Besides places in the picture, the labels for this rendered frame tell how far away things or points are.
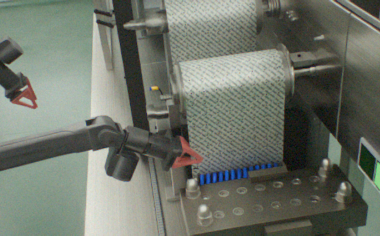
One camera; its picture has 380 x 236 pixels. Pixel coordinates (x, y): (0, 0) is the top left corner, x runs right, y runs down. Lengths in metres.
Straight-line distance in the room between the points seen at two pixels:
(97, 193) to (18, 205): 1.60
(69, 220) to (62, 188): 0.31
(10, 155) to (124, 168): 0.25
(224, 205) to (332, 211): 0.24
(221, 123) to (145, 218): 0.35
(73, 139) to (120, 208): 0.34
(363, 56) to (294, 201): 0.37
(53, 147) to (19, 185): 2.06
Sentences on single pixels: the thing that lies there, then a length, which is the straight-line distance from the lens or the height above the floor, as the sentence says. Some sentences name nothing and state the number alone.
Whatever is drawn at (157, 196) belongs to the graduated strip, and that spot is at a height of 0.90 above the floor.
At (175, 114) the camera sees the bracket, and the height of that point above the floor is 1.17.
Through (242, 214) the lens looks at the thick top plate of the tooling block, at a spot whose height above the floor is 1.03.
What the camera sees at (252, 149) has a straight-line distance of 1.18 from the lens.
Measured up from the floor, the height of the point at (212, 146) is 1.11.
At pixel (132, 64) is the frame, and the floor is 1.21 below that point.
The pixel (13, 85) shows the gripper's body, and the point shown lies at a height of 1.13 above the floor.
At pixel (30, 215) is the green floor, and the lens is 2.87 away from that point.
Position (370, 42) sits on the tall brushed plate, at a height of 1.41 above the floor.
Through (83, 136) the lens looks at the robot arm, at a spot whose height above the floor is 1.22.
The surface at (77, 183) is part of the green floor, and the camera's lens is 2.99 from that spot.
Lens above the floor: 1.76
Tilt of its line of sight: 31 degrees down
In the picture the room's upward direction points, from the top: 5 degrees counter-clockwise
